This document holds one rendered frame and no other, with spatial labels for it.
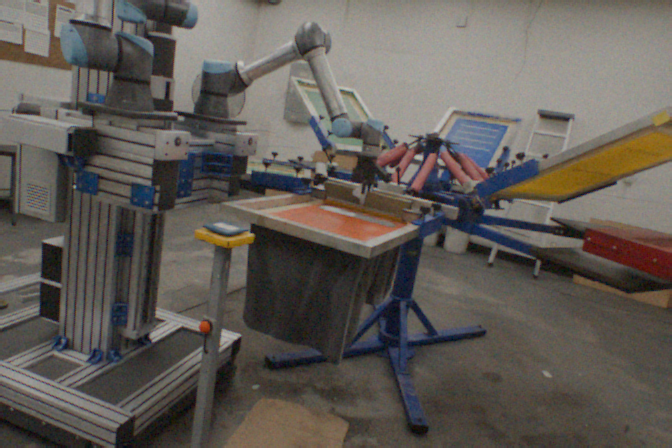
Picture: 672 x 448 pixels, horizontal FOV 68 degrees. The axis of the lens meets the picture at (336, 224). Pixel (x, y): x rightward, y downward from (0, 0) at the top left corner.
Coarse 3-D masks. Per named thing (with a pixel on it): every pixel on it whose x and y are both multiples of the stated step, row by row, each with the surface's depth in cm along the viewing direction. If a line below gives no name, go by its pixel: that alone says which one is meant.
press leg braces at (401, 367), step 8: (384, 304) 298; (392, 304) 299; (400, 304) 295; (416, 304) 310; (376, 312) 296; (384, 312) 297; (400, 312) 292; (416, 312) 313; (368, 320) 294; (376, 320) 295; (400, 320) 289; (424, 320) 318; (360, 328) 292; (368, 328) 293; (400, 328) 287; (432, 328) 325; (360, 336) 291; (400, 336) 284; (432, 336) 325; (440, 336) 329; (352, 344) 290; (400, 344) 281; (400, 352) 278; (400, 360) 276; (400, 368) 273
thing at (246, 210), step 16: (224, 208) 173; (240, 208) 170; (256, 208) 188; (272, 224) 165; (288, 224) 162; (304, 224) 163; (320, 240) 157; (336, 240) 155; (352, 240) 153; (368, 240) 156; (384, 240) 160; (400, 240) 174; (368, 256) 150
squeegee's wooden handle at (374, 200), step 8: (328, 184) 220; (336, 184) 218; (328, 192) 220; (336, 192) 218; (344, 192) 217; (352, 192) 215; (368, 192) 212; (344, 200) 217; (352, 200) 215; (368, 200) 212; (376, 200) 210; (384, 200) 209; (392, 200) 207; (400, 200) 205; (376, 208) 211; (384, 208) 209; (392, 208) 207; (400, 208) 206; (408, 208) 204
